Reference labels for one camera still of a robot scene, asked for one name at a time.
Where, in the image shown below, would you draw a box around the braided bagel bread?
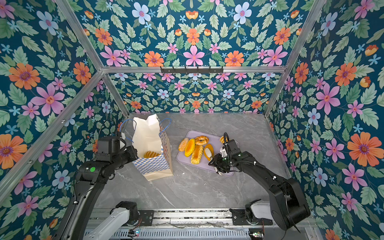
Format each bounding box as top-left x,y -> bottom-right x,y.
195,136 -> 209,146

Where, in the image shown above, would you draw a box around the orange pointed bread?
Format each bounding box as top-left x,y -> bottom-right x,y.
204,144 -> 214,162

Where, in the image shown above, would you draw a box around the black hook rail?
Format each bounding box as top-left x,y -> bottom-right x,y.
160,67 -> 224,74

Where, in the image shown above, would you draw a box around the long ridged glazed bread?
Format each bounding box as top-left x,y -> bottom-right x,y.
191,145 -> 204,165

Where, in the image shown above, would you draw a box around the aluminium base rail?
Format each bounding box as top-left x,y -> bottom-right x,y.
64,207 -> 323,240

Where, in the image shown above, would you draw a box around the checkered paper bag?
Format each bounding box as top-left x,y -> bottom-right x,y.
119,114 -> 173,181

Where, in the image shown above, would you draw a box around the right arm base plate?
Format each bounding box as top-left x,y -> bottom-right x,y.
229,209 -> 273,226

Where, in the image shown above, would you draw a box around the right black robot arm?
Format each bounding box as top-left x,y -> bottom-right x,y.
204,140 -> 311,230

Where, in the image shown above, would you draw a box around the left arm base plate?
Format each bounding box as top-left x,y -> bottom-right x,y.
121,210 -> 155,227

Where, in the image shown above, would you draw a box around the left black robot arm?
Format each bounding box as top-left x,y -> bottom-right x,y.
53,132 -> 138,240

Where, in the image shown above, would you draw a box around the aluminium frame bars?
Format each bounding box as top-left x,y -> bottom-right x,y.
1,1 -> 327,203

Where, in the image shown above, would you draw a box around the large striped loaf bread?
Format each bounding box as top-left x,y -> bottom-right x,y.
144,151 -> 161,159

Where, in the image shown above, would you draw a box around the yellow oval bread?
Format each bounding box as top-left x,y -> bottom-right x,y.
185,139 -> 196,157

